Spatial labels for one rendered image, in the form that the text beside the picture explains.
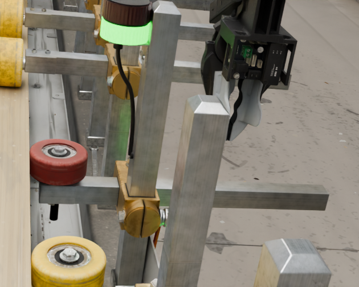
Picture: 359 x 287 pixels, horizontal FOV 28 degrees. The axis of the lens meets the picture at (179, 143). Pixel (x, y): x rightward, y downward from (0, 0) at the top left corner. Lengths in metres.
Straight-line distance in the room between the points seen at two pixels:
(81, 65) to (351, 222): 1.87
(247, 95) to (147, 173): 0.19
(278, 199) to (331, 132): 2.61
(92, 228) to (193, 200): 0.54
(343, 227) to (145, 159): 1.95
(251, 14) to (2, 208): 0.37
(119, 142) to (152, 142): 0.28
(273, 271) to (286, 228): 2.28
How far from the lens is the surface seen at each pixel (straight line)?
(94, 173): 1.38
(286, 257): 0.45
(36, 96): 1.93
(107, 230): 1.22
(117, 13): 0.87
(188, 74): 1.24
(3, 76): 1.18
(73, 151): 1.01
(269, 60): 0.78
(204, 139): 0.67
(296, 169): 3.20
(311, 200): 1.11
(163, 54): 0.90
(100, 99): 1.46
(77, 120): 1.61
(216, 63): 0.83
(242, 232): 2.65
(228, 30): 0.78
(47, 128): 1.75
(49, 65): 1.20
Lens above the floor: 1.35
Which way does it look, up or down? 25 degrees down
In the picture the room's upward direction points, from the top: 9 degrees clockwise
